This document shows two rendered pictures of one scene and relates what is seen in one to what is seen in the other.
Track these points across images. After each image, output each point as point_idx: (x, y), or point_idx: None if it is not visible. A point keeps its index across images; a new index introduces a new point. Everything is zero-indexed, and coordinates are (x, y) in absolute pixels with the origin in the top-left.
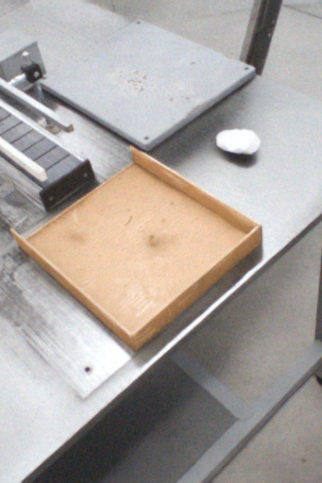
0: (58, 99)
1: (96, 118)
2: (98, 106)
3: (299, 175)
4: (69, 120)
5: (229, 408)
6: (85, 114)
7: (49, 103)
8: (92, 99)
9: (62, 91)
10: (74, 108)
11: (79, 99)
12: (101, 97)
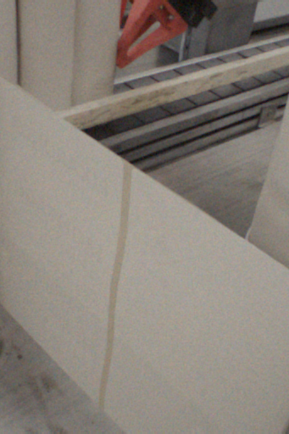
0: (255, 32)
1: None
2: None
3: None
4: None
5: None
6: None
7: (262, 36)
8: (277, 8)
9: (258, 18)
10: (274, 26)
11: (276, 13)
12: (274, 4)
